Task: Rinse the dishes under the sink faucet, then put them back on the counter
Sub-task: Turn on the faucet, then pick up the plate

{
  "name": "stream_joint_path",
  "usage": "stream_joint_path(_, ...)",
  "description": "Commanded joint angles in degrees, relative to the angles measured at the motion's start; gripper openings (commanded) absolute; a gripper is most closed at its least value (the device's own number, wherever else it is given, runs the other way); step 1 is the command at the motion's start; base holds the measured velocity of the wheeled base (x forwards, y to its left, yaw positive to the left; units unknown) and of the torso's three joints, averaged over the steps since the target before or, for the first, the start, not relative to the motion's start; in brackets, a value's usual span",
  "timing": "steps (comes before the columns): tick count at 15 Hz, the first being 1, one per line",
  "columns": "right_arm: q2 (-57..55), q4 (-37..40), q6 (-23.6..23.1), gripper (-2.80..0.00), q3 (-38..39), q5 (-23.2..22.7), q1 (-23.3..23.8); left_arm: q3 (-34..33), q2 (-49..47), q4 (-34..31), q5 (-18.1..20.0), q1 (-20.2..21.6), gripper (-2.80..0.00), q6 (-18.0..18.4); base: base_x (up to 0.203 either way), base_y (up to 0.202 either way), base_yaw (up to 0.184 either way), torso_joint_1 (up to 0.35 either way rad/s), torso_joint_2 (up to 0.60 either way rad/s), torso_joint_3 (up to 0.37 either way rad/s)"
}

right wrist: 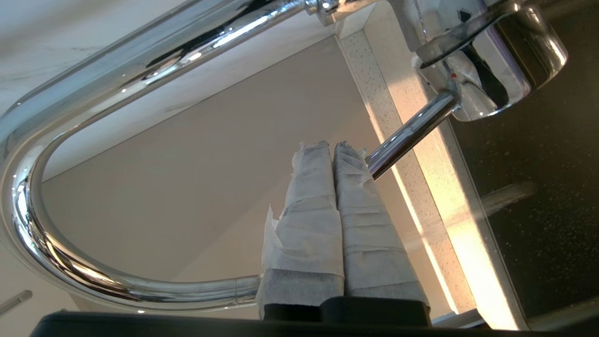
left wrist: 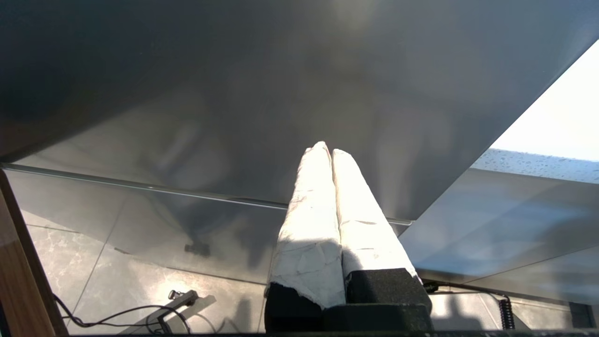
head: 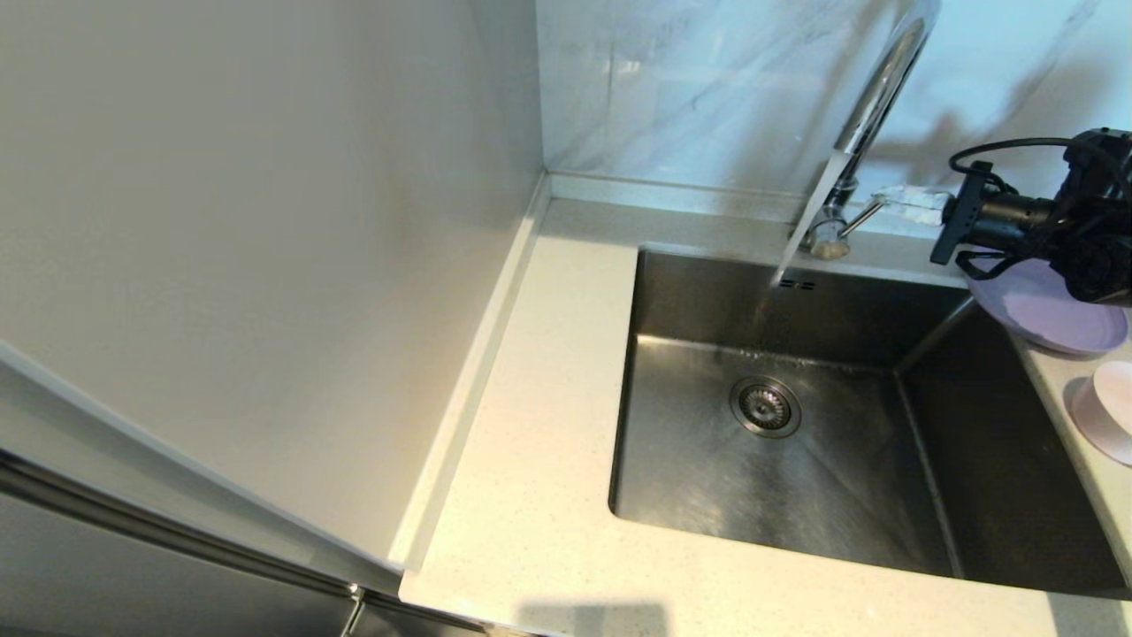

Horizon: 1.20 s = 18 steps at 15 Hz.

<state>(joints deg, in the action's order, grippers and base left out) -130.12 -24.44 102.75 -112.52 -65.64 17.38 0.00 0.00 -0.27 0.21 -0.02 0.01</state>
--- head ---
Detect white tall cabinet side panel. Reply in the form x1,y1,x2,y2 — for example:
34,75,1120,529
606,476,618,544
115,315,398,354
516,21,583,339
0,0,545,567

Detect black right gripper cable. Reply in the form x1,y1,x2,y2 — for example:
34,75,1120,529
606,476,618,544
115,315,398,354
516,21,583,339
949,137,1075,280

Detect pink plastic cup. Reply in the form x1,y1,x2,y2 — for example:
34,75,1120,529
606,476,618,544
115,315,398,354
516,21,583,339
1070,360,1132,467

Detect metal door trim rail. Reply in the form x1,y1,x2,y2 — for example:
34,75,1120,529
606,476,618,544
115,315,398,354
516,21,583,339
0,447,365,598

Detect grey lower cabinet door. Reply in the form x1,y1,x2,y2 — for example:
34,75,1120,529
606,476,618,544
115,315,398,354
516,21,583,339
0,487,359,637

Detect chrome gooseneck faucet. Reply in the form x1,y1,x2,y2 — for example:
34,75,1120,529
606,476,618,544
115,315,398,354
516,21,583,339
778,0,942,263

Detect stainless steel sink basin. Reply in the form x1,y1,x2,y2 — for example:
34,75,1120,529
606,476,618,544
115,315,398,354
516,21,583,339
608,246,1128,595

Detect grey upper cabinet door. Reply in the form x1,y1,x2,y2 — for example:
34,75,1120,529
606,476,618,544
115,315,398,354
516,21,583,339
0,336,406,595

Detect grey cabinet door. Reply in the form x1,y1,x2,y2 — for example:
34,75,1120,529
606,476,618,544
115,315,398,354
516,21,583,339
0,487,359,637
0,336,406,595

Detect round metal drain strainer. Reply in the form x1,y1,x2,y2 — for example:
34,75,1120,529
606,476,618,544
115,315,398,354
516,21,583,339
730,376,802,440

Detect purple plastic plate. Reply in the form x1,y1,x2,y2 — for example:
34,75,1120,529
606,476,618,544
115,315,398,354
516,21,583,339
968,252,1129,357

